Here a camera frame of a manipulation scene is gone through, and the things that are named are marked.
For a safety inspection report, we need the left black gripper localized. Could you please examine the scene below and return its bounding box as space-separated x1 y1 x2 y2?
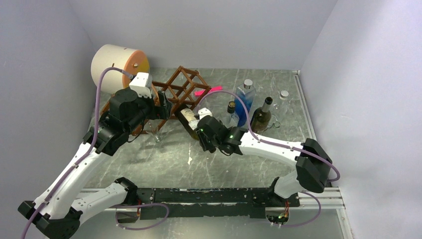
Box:
125 89 173 134

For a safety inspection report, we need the clear slim glass bottle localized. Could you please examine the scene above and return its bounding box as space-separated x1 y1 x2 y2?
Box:
144 119 162 142

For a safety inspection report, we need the clear square liquor bottle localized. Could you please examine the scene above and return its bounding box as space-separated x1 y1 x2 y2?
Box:
225 101 239 127

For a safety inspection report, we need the dark green wine bottle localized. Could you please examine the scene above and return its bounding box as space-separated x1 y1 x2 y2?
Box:
174 105 199 140

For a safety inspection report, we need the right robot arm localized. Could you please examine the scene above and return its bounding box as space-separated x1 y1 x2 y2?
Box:
196 116 332 206

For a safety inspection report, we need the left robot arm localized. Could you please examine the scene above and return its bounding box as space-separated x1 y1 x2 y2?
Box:
18 87 172 239

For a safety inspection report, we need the brown wooden wine rack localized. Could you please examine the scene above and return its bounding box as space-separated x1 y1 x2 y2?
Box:
99 66 212 136

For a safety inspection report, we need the olive green wine bottle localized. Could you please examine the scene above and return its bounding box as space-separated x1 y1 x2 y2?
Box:
251 97 273 133

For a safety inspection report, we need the blue glass bottle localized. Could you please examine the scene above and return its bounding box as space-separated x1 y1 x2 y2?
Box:
234 79 256 127

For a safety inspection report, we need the clear bottle white cap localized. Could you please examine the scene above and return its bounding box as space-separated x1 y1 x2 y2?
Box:
273 90 289 116

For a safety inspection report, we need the cream cylinder with orange face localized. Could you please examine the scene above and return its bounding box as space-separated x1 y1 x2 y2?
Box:
91 44 150 94

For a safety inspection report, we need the black base bar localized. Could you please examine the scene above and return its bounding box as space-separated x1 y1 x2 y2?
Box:
137 188 300 220

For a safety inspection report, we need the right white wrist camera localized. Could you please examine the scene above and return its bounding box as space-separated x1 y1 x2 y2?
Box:
195 108 212 120

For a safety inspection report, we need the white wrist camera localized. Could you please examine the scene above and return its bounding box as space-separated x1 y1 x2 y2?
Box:
195 108 212 120
129 72 152 99

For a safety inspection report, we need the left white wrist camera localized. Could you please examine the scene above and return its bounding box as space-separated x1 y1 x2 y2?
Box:
129 72 152 99

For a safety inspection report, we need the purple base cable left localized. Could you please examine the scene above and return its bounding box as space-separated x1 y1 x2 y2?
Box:
114 203 170 231

